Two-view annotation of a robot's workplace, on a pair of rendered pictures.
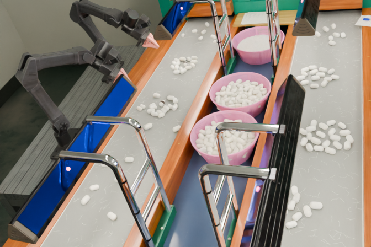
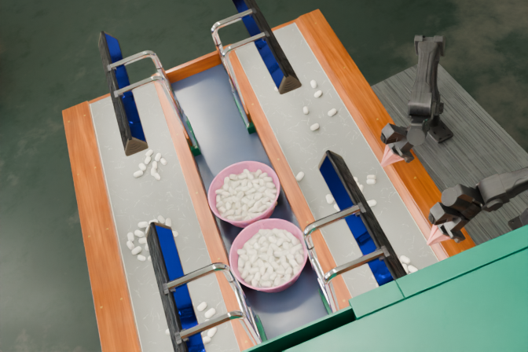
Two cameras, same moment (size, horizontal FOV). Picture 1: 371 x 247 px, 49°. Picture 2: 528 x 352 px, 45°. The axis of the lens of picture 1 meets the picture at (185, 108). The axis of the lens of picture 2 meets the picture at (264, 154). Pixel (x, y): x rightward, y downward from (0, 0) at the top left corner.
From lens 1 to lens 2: 2.68 m
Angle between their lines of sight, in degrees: 90
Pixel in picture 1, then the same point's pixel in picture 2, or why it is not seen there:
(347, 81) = (155, 335)
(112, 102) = (270, 59)
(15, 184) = not seen: hidden behind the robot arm
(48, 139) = (462, 115)
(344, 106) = (148, 290)
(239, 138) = (229, 199)
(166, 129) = (313, 174)
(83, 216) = (303, 78)
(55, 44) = not seen: outside the picture
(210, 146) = (252, 180)
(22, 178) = not seen: hidden behind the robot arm
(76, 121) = (462, 148)
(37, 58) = (418, 45)
